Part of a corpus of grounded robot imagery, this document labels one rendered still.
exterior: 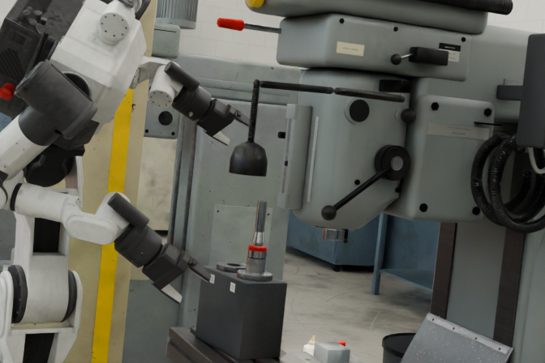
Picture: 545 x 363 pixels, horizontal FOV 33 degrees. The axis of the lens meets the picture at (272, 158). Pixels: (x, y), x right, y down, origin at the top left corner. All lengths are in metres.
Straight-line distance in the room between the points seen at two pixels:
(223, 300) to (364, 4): 0.89
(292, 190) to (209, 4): 9.62
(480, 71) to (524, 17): 6.30
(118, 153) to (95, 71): 1.52
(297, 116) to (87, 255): 1.84
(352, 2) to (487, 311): 0.76
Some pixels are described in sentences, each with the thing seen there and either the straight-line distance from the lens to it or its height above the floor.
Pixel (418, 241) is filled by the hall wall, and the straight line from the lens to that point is 9.22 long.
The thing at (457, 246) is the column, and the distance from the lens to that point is 2.22.
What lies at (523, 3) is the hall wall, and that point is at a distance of 8.31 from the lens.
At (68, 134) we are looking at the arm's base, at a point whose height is 1.44.
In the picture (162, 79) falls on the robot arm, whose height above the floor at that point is 1.58.
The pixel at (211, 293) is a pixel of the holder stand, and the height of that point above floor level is 1.06.
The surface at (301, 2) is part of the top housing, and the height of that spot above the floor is 1.74.
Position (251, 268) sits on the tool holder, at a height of 1.14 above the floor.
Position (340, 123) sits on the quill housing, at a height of 1.52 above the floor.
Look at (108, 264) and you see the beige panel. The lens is 3.59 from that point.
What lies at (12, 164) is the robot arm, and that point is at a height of 1.36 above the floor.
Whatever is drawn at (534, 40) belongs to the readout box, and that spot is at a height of 1.71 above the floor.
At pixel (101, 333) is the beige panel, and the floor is 0.63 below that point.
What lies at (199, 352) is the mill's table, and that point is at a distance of 2.33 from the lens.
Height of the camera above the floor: 1.53
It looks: 3 degrees down
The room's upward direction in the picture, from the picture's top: 6 degrees clockwise
